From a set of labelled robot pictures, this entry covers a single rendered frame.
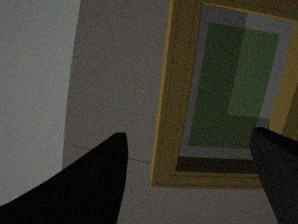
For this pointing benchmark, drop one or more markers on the beige flat board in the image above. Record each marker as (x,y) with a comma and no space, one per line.
(114,86)

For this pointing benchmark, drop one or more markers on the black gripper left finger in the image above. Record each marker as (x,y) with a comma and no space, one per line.
(89,191)

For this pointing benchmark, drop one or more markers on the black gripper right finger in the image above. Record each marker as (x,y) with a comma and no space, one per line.
(276,160)

